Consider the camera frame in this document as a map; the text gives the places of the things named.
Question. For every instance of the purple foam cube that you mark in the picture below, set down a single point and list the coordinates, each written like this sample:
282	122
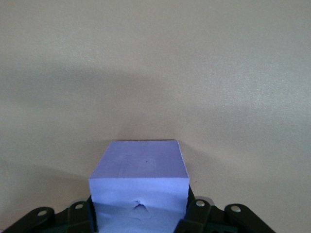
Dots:
138	179

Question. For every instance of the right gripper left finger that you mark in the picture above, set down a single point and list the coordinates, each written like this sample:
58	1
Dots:
77	218

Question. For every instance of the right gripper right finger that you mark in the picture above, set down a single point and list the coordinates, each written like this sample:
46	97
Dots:
199	216

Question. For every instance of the large table mat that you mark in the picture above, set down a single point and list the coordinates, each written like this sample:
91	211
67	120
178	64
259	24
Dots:
155	60

